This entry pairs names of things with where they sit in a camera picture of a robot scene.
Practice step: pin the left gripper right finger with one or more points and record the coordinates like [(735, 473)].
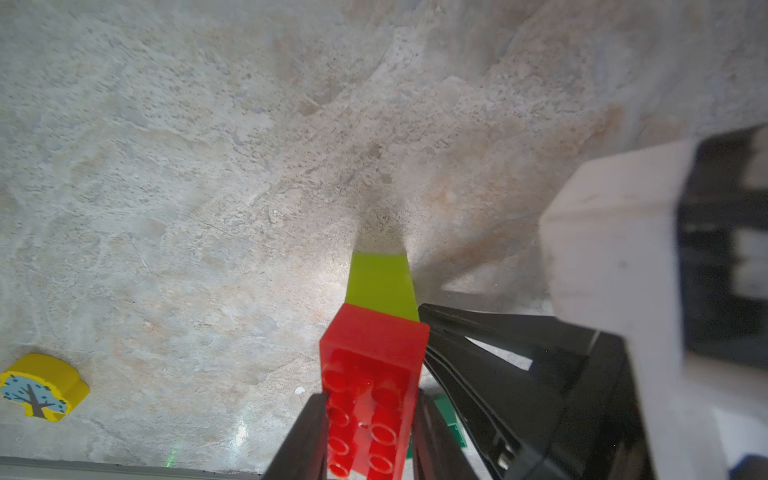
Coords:
[(435, 454)]

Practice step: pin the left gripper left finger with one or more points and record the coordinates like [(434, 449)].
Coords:
[(303, 454)]

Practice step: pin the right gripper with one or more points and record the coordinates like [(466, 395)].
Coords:
[(589, 427)]

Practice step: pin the green lego brick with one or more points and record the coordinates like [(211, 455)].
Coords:
[(448, 413)]

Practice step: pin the red lego brick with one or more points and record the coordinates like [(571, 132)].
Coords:
[(371, 364)]

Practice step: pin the lime lego brick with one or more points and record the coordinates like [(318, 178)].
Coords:
[(382, 283)]

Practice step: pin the yellow sticker on table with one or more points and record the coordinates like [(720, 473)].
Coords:
[(47, 388)]

